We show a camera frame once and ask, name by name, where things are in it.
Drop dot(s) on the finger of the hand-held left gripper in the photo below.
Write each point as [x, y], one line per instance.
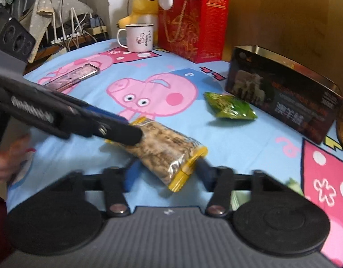
[121, 135]
[104, 114]

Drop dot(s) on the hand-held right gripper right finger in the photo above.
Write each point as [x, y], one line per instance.
[205, 174]

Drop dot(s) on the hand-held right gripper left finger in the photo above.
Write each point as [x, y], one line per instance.
[130, 177]

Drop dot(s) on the clear yellow-ended nut packet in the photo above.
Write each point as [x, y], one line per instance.
[160, 150]

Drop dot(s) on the dark printed tin box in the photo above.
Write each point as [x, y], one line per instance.
[285, 97]

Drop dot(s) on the person's left hand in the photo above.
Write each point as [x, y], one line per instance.
[6, 162]

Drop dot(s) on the pink glitter phone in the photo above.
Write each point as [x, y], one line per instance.
[73, 76]

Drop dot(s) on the blue cartoon printed blanket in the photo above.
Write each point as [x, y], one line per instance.
[244, 145]

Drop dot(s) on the green snack packet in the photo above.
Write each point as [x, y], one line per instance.
[230, 107]
[294, 187]

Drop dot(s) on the white router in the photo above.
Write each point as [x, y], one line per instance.
[73, 35]

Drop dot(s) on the white enamel mug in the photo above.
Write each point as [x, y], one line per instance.
[139, 37]

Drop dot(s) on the beige power strip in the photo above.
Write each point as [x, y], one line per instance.
[96, 30]

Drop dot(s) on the beige floral hanging cloth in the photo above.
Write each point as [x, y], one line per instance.
[43, 8]

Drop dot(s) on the yellow duck plush toy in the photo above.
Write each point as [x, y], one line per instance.
[145, 2]

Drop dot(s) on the red gift box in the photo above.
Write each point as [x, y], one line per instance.
[193, 25]

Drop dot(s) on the wooden headboard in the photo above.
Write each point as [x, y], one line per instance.
[285, 11]

